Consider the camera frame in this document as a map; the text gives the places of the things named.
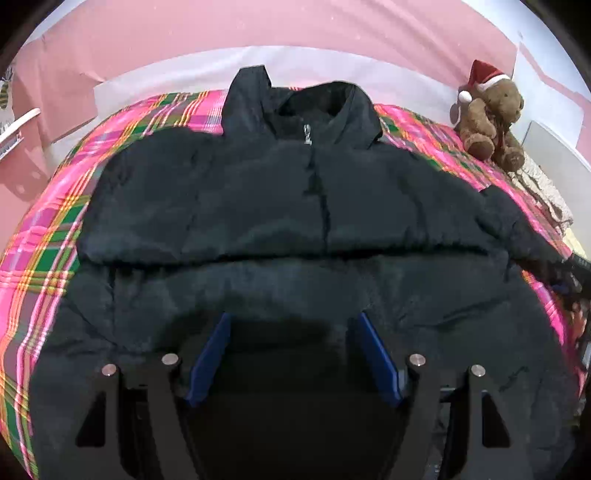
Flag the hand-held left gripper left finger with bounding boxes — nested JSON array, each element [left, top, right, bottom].
[[76, 312, 232, 480]]

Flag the cream lace cloth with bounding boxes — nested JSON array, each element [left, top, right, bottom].
[[514, 161, 574, 232]]

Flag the black puffer jacket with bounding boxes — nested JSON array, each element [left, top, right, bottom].
[[30, 66, 580, 480]]

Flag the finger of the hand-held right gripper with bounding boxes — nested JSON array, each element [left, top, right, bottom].
[[567, 251, 591, 278]]

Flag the white headboard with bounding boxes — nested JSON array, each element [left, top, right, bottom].
[[93, 45, 465, 118]]

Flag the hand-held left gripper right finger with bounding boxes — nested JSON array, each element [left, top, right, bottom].
[[350, 311, 511, 480]]

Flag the pink plaid blanket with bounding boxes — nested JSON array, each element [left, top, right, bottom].
[[0, 90, 583, 480]]

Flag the brown teddy bear santa hat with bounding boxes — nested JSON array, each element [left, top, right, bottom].
[[451, 59, 527, 172]]

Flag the white wire rack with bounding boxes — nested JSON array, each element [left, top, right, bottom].
[[0, 107, 42, 161]]

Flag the white panel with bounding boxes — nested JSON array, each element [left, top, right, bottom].
[[522, 120, 591, 227]]

